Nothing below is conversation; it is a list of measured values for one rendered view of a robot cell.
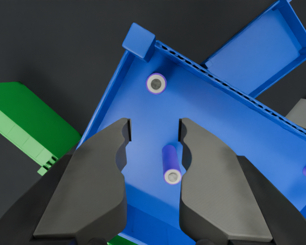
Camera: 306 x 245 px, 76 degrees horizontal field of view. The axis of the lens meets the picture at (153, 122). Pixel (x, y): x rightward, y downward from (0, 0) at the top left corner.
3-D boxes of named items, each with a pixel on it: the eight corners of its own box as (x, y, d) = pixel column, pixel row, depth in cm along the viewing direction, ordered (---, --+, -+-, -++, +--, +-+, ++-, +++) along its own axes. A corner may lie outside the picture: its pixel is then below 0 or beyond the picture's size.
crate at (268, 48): (231, 108, 72) (241, 112, 64) (198, 64, 69) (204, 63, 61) (305, 52, 67) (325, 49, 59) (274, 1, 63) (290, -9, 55)
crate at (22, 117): (20, 80, 71) (8, 96, 73) (-32, 84, 52) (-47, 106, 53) (83, 136, 76) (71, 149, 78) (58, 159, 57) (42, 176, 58)
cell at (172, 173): (159, 153, 25) (159, 181, 19) (166, 142, 25) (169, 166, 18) (171, 160, 25) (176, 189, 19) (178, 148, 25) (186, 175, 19)
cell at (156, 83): (145, 83, 23) (141, 88, 17) (153, 69, 23) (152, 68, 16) (159, 91, 23) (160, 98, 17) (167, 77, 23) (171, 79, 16)
